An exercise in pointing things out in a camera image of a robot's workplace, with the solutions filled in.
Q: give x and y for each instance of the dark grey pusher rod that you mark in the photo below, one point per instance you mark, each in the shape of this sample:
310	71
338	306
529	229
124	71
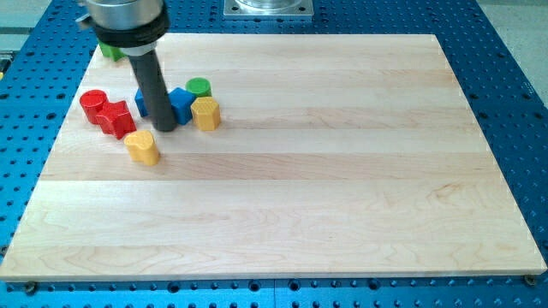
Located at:
150	80

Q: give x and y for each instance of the green block behind arm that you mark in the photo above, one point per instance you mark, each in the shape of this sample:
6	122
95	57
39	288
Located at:
111	52

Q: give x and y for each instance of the blue cube block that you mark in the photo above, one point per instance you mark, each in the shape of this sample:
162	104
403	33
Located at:
181	101

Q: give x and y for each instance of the blue block left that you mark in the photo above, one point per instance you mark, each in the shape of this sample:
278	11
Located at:
140	103

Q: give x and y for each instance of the green cylinder block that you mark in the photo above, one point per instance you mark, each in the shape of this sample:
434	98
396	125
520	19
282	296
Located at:
199	87

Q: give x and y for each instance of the red star block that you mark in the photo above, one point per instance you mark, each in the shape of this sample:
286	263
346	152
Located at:
116	119

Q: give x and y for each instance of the red cylinder block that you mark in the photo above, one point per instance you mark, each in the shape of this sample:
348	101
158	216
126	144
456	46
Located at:
92	102

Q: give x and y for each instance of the yellow hexagon block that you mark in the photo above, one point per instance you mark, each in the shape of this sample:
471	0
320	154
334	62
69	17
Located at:
206	113

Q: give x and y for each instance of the yellow heart block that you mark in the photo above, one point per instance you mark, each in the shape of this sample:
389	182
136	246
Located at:
142	147

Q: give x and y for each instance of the blue perforated metal table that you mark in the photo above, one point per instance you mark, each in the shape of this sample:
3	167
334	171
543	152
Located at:
42	81

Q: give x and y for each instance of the light wooden board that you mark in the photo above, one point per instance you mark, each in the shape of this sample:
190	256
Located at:
336	156

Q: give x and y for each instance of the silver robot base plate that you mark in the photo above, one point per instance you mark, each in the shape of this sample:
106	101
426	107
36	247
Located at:
267	8

